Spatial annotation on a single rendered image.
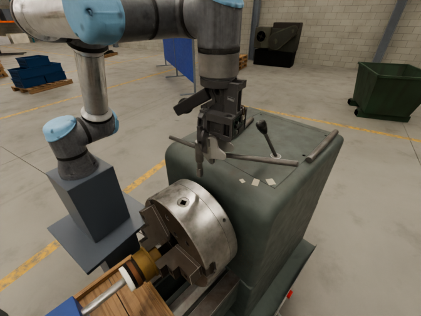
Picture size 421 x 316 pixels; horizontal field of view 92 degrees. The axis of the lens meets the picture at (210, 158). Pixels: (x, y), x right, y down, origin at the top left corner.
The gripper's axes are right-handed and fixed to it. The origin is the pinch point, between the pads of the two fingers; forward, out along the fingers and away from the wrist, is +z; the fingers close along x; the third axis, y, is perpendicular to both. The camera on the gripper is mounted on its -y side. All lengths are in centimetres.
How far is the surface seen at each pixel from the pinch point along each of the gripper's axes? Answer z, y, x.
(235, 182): 11.1, 4.6, 6.6
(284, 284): 83, 29, 24
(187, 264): 24.2, 2.5, -15.9
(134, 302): 47, -13, -27
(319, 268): 138, 51, 79
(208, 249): 19.4, 6.5, -11.6
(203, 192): 12.7, -1.9, -0.9
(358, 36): 51, 10, 990
